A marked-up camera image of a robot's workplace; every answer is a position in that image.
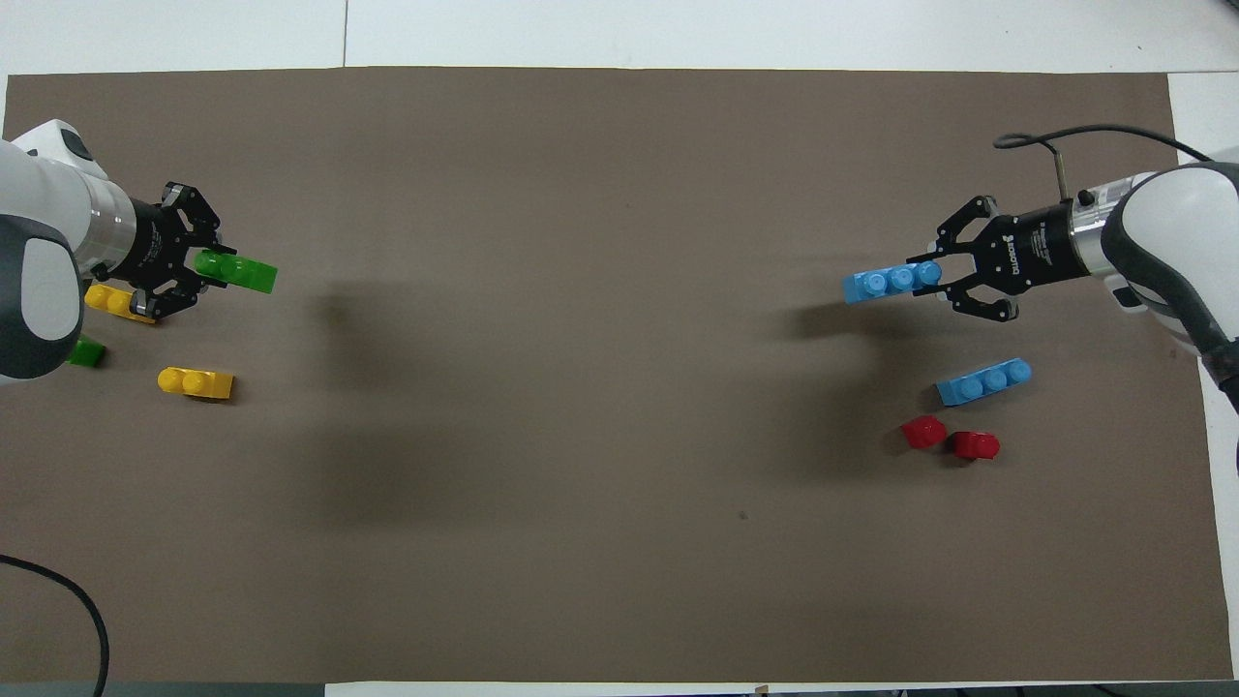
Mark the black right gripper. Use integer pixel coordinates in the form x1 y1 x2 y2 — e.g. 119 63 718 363
933 196 1090 323

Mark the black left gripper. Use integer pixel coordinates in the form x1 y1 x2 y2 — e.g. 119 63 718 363
102 181 227 322

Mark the blue three-stud toy brick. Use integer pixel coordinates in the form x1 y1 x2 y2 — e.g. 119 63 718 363
841 259 945 306
935 358 1034 408

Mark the yellow two-stud toy brick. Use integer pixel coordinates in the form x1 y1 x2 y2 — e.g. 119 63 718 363
84 283 156 325
157 366 235 403

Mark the brown paper table mat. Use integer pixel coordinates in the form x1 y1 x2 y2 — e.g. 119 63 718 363
0 66 1235 684

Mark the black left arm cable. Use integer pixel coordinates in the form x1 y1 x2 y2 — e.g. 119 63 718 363
0 554 110 697

